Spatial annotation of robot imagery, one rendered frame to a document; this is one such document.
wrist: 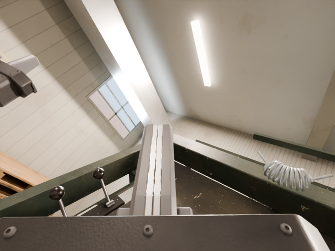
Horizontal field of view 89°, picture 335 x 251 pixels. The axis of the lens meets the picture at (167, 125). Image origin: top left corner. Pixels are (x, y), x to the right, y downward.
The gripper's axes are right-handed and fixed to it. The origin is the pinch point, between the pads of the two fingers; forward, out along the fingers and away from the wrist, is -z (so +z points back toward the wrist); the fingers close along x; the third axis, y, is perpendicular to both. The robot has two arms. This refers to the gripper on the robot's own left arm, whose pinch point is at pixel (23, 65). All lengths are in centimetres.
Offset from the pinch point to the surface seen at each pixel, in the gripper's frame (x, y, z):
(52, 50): -215, -173, -171
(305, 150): 72, -5, -22
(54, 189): 14.1, -23.4, 15.2
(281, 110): 181, -143, -254
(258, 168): 72, -26, -24
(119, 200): 29.4, -33.4, 8.3
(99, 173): 20.5, -26.7, 5.3
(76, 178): 9.2, -44.2, 6.7
